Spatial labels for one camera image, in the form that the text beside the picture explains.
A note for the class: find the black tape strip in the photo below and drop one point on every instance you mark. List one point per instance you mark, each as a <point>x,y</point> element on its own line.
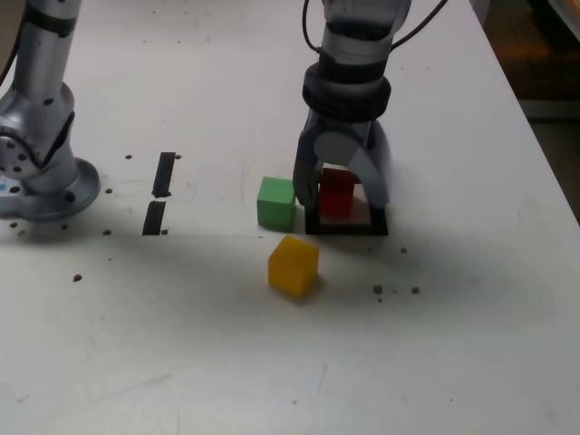
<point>164,172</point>

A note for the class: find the green cube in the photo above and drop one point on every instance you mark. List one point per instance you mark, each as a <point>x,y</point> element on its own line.
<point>274,201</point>

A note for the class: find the brown background furniture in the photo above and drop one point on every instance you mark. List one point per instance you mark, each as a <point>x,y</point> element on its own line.
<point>539,54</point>

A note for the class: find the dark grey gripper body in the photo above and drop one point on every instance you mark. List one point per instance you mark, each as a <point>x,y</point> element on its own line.
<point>344,127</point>

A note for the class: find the black tape square outline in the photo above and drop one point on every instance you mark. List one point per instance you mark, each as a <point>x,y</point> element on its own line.
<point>344,230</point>

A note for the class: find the red cube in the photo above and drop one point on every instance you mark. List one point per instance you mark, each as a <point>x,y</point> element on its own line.
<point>335,201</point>

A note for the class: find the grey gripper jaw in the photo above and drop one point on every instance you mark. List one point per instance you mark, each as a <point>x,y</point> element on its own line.
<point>306,181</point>
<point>376,172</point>

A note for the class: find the yellow cube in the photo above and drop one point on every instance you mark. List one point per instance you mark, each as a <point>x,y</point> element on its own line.
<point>290,267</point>

